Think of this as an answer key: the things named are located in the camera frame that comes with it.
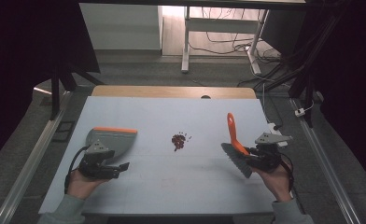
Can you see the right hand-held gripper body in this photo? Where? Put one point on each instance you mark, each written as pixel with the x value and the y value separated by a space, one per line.
pixel 268 155

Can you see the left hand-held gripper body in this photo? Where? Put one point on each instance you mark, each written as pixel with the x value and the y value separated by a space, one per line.
pixel 94 161

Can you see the orange brush with grey bristles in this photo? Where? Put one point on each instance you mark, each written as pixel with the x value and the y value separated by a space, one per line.
pixel 234 133

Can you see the grey dustpan with orange edge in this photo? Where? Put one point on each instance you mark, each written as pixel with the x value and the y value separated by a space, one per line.
pixel 120 140

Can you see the pile of red beans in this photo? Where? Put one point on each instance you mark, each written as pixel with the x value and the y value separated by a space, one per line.
pixel 178 141

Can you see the person's left hand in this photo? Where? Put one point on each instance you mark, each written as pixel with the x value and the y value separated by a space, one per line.
pixel 80 185

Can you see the person's right hand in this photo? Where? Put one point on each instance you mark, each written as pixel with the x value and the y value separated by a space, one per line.
pixel 277 183

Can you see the white plug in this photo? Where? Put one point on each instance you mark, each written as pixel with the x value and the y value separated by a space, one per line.
pixel 300 112

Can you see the black metal stand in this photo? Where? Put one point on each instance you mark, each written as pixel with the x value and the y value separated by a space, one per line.
pixel 56 93
pixel 308 93

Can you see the wooden table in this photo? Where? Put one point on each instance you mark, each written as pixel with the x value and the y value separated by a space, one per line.
pixel 171 91

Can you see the dark curtain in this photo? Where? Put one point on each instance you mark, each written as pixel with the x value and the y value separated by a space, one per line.
pixel 16 62
pixel 352 77

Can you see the aluminium rail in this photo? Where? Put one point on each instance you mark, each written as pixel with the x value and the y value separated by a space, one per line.
pixel 31 158
pixel 324 161

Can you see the white desk frame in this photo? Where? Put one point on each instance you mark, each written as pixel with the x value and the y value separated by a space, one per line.
pixel 221 25

